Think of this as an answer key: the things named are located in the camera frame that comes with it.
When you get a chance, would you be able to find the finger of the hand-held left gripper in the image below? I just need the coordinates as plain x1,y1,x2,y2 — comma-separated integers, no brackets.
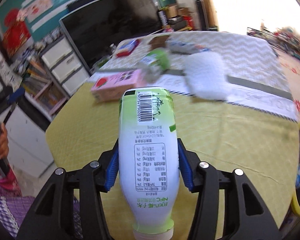
1,87,26,126

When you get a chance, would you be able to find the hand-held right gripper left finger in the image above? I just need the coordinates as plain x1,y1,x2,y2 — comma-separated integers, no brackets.
16,141,120,240

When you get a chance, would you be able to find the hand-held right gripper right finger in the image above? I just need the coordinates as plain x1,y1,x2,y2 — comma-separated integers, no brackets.
177,138,282,240

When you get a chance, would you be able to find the white green-label drink bottle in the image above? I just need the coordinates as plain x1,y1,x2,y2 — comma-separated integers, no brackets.
118,87,179,240

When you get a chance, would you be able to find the person's left hand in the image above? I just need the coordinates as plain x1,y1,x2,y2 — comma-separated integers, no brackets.
0,124,10,159

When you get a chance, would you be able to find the bookshelf with books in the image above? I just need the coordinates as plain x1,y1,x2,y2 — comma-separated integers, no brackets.
22,59,68,121

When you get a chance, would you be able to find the white plastic drawer cabinet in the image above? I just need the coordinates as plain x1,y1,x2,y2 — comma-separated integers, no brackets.
41,36,91,97

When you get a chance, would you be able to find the purple checked clothing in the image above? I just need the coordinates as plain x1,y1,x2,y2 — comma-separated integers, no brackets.
0,194,83,239

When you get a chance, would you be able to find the pink carton box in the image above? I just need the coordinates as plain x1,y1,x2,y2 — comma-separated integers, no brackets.
90,69,144,103

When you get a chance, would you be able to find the white towel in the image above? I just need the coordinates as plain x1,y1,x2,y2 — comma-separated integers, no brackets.
183,52,228,101

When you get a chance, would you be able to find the crumpled green-label plastic bottle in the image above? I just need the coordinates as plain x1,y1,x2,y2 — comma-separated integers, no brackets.
139,48,171,82

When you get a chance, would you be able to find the large flat television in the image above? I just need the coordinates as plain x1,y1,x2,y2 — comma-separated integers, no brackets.
58,0,166,70

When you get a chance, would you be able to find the small blue and red box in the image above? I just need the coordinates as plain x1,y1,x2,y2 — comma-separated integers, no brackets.
115,39,140,57

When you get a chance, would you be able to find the grey chevron cloth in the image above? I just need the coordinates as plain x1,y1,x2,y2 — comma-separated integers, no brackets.
89,31,300,123

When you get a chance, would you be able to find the white printed wrapper tube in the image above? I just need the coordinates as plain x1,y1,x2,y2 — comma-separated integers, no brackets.
166,38,211,56

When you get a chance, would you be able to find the brown plastic tray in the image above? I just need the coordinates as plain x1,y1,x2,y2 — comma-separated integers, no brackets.
149,36,171,49

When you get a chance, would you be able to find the floral bed sheet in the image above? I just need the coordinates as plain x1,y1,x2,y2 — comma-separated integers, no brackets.
272,44,300,123

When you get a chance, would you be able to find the black tower fan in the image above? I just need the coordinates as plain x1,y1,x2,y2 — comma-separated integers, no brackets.
193,0,208,31

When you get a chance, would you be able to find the open cardboard box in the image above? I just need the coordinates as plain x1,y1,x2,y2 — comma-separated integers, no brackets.
164,3,181,18

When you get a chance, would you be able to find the red hanging wall cloth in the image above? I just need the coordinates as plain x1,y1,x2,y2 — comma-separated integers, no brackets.
2,8,32,58

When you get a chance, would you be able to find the cartoon wall poster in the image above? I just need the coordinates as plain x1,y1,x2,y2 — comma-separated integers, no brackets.
24,0,53,22

